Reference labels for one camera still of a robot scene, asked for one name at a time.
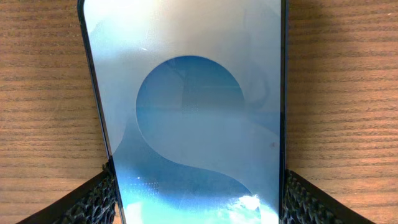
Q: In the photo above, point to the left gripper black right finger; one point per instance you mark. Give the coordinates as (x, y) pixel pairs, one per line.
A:
(304, 203)

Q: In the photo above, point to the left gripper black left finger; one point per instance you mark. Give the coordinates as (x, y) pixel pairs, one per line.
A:
(91, 203)

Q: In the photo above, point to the Samsung Galaxy smartphone blue screen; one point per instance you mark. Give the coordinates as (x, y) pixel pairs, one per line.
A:
(190, 95)

